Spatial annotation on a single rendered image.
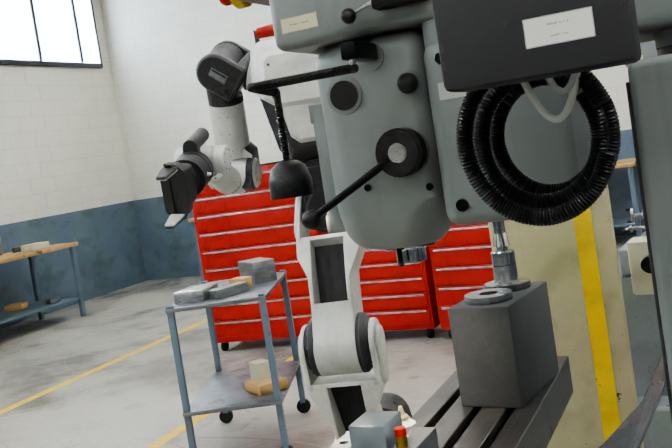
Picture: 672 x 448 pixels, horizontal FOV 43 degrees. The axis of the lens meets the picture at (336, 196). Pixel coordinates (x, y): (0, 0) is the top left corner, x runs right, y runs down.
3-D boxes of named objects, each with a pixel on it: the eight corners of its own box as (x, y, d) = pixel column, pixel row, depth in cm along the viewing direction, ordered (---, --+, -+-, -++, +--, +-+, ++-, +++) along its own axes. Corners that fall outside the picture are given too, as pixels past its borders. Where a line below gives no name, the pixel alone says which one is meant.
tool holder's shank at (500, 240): (510, 248, 170) (502, 193, 170) (510, 250, 167) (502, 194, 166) (494, 250, 171) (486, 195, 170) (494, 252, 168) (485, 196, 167)
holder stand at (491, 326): (460, 406, 160) (445, 301, 159) (503, 371, 179) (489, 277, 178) (522, 408, 154) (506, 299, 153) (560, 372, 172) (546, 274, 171)
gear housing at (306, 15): (272, 52, 128) (261, -14, 128) (338, 58, 150) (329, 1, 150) (491, 5, 114) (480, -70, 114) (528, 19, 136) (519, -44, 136)
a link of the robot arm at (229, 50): (216, 94, 227) (208, 44, 222) (249, 92, 225) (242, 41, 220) (204, 108, 216) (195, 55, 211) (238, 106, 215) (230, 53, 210)
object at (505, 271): (518, 278, 171) (514, 252, 171) (519, 282, 166) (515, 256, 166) (494, 281, 172) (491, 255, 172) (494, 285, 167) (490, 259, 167)
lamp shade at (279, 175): (276, 197, 146) (270, 161, 146) (317, 191, 145) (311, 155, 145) (266, 201, 139) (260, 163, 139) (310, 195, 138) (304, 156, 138)
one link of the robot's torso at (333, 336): (317, 379, 214) (306, 201, 228) (386, 373, 210) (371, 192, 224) (298, 375, 200) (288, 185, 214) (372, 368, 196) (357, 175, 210)
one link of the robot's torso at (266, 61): (270, 164, 237) (248, 34, 233) (392, 144, 233) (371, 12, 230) (250, 174, 208) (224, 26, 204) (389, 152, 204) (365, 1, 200)
